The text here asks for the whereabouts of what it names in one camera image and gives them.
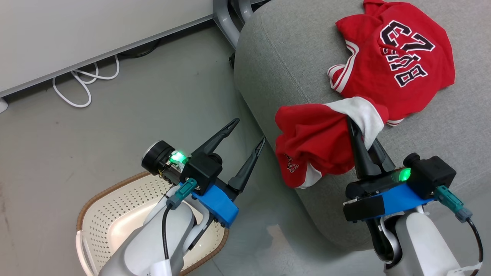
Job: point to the white power adapter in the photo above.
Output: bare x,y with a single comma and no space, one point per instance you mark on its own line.
2,105

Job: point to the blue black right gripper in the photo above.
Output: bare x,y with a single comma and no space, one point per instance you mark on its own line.
383,201

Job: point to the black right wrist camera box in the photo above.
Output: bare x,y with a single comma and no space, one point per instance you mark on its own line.
433,174

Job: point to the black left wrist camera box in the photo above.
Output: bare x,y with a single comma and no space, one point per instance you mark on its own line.
203,170

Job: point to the grey fabric sofa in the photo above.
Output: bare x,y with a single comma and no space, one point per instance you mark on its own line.
299,57

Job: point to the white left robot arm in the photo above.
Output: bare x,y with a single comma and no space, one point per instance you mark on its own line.
153,241

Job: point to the red jersey with number 23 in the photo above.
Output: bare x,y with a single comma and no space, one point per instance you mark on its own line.
383,84

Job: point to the large white partition panel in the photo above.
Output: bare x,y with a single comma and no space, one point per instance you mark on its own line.
96,27

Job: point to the red shorts white trim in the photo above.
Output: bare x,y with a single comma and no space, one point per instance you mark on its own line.
314,142

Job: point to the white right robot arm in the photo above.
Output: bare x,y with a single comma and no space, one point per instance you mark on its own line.
422,245

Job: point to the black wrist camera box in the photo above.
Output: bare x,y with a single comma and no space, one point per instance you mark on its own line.
433,174
203,170

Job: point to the short grey partition foot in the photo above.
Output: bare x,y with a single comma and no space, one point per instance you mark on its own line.
245,9
224,19

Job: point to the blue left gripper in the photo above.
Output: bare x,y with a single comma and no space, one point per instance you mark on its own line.
216,203

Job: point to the cream perforated laundry basket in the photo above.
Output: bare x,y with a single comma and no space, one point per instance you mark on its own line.
115,214

